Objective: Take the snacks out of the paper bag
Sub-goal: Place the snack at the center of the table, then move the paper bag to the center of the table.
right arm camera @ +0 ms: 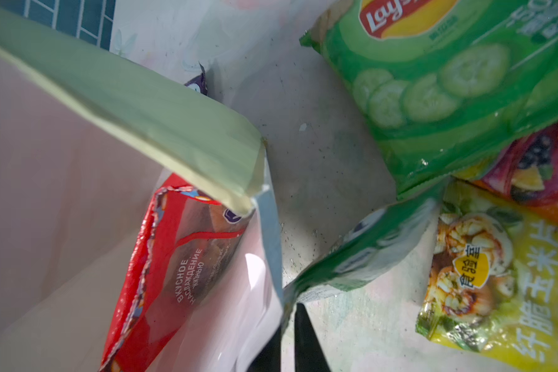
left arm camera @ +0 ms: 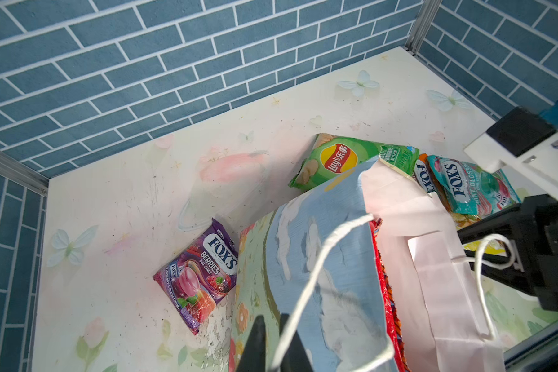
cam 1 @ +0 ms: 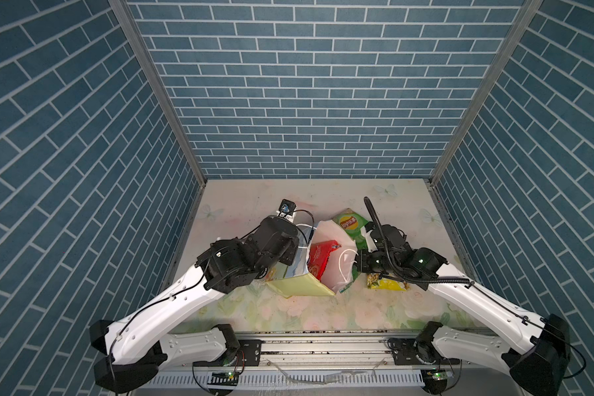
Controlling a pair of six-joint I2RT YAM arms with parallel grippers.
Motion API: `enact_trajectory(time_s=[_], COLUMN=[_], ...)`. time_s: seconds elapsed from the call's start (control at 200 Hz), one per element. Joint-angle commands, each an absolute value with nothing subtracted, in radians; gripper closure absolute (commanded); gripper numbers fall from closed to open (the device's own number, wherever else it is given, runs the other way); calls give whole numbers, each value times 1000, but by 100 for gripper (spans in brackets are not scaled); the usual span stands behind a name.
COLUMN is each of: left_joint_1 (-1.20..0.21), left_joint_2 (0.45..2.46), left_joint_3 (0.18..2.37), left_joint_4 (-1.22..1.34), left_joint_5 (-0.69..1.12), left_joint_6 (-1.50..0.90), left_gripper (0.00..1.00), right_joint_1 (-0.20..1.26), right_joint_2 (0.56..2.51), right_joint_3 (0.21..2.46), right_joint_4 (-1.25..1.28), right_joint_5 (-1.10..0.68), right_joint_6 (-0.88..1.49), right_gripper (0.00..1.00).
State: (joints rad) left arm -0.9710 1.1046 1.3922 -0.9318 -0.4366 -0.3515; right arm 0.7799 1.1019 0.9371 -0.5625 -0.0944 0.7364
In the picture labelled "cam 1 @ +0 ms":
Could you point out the red snack packet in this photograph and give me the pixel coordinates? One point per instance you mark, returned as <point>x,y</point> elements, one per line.
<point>319,257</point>

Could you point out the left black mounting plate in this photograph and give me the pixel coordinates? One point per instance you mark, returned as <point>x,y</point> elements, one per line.
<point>249,354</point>

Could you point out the floral paper gift bag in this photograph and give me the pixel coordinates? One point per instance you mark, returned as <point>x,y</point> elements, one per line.
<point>293,278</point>

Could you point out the white slotted cable duct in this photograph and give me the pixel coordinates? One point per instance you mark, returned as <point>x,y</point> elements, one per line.
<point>281,380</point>

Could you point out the black mounting plate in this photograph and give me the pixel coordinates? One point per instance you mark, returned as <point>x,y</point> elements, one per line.
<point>249,354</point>
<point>408,351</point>

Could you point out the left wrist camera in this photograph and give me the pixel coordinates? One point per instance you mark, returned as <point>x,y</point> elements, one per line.
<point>287,210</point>

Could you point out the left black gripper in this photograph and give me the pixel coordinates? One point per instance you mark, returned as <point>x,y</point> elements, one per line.
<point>291,247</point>

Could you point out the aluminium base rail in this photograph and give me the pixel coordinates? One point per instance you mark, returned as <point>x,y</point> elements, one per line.
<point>348,352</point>

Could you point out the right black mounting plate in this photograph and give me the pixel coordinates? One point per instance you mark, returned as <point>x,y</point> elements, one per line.
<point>408,351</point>

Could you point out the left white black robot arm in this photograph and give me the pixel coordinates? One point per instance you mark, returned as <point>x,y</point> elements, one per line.
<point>136,348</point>

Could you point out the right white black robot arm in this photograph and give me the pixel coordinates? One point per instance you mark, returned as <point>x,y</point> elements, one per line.
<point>534,351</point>

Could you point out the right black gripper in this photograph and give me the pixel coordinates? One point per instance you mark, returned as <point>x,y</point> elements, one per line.
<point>360,263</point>

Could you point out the yellow green snack packet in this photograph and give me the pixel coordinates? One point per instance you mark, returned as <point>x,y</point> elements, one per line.
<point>378,282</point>

